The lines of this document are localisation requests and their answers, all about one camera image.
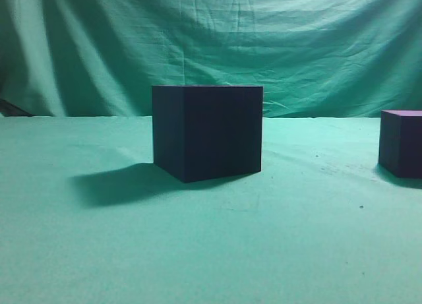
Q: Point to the green backdrop cloth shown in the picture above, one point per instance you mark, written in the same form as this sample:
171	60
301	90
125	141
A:
314	58

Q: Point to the small purple cube block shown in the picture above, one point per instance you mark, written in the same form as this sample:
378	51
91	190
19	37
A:
399	150

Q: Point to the green table cloth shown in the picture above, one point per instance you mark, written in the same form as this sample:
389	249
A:
86	217

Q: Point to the large dark groove box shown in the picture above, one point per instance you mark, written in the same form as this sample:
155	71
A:
207	132

